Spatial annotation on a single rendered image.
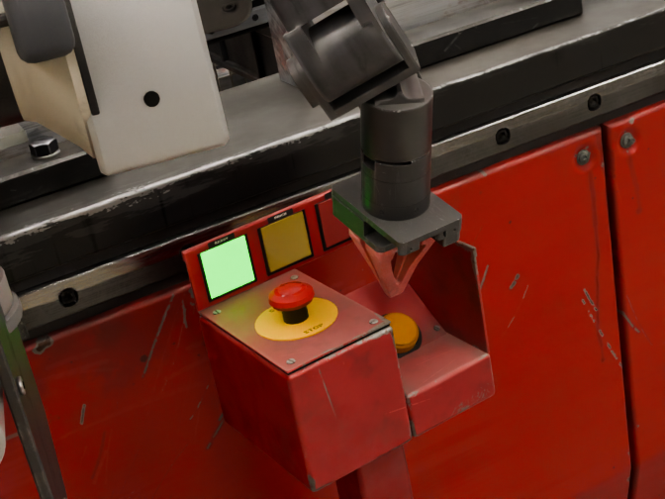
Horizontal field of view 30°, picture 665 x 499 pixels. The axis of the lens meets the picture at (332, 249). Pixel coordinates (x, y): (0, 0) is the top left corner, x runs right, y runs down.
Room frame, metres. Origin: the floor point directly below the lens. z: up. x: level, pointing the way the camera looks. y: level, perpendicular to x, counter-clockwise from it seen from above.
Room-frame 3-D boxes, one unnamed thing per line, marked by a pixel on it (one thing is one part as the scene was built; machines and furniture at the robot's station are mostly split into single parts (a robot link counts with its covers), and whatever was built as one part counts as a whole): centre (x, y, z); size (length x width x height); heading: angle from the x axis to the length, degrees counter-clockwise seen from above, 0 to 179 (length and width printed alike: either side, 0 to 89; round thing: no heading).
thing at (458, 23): (1.31, -0.18, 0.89); 0.30 x 0.05 x 0.03; 113
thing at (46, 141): (1.13, 0.25, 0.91); 0.03 x 0.03 x 0.02
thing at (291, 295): (0.94, 0.04, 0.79); 0.04 x 0.04 x 0.04
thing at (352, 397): (0.97, 0.01, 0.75); 0.20 x 0.16 x 0.18; 118
